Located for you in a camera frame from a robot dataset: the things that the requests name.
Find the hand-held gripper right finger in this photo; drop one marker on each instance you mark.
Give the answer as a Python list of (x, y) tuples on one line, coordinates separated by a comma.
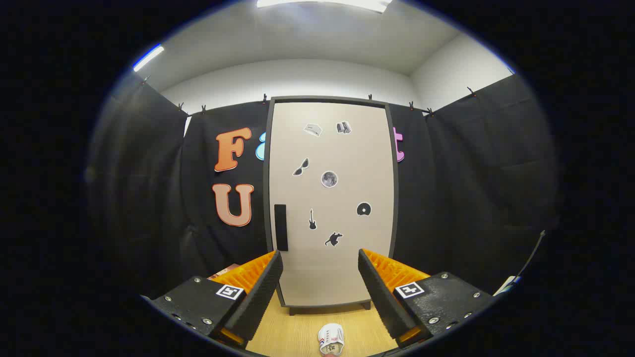
[(379, 292)]

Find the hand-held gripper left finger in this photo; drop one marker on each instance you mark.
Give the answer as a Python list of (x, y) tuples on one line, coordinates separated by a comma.
[(263, 292)]

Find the white shoe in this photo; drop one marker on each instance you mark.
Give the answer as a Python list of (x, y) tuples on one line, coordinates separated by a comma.
[(331, 337)]

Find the grey shoe cabinet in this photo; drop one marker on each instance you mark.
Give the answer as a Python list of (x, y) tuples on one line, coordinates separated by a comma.
[(327, 98)]

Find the white device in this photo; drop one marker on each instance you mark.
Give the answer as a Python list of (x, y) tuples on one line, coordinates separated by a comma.
[(506, 286)]

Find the black backdrop cloth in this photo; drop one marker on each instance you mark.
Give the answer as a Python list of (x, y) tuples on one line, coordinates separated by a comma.
[(471, 198)]

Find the row of black cloth clips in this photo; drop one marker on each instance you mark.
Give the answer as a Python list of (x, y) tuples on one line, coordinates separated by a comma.
[(265, 99)]

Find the narrow ceiling light strip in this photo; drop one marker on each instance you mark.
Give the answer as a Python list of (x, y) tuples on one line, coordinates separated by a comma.
[(148, 58)]

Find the large ceiling light panel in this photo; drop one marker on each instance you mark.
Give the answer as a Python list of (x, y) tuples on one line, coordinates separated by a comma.
[(322, 3)]

